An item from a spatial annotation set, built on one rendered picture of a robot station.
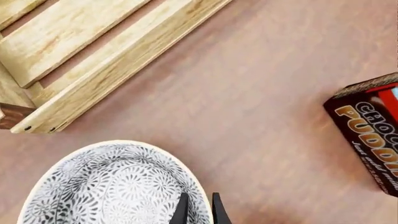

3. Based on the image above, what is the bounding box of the brown chocolate pudding box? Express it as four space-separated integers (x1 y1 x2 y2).
323 72 398 196

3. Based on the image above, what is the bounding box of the white patterned bowl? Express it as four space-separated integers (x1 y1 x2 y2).
21 139 215 224

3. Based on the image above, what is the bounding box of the wooden slat tray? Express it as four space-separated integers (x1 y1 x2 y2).
0 0 234 134

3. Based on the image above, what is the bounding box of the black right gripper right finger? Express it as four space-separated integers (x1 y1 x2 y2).
212 192 233 224

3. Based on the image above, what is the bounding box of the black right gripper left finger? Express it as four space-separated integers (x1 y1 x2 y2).
169 192 189 224

